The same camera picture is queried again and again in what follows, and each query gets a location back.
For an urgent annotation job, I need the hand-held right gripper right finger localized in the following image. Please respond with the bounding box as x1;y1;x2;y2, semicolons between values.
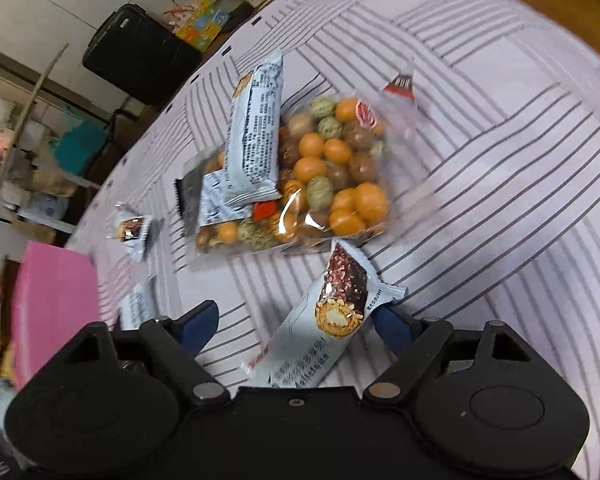
362;305;536;405

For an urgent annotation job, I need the black suitcase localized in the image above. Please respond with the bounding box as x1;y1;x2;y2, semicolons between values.
82;3;202;107

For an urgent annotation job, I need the pink cardboard box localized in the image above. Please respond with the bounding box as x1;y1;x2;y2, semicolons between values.
9;240;102;392

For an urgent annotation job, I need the striped bed sheet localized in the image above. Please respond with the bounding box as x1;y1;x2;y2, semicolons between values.
65;0;600;480

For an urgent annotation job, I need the wooden folding table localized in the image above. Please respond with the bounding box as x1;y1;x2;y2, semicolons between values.
0;42;102;202

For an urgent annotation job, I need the black chip packet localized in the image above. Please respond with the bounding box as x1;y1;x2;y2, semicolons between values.
173;165;204;237

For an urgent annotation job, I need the teal shopping bag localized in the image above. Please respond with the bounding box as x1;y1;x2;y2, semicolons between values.
49;114;112;177

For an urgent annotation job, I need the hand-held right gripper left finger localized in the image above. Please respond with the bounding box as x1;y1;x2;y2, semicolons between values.
62;300;231;407

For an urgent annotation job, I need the clear coated peanut bag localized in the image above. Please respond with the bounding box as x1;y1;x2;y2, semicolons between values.
275;94;392;242
184;149;333;270

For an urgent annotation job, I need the pale blue snack bar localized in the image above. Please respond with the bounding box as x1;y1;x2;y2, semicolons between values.
240;239;409;392
224;49;287;207
119;280;157;332
199;170;262;227
114;204;154;262

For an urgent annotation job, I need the colourful box with bags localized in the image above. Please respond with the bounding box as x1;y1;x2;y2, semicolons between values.
172;0;232;54

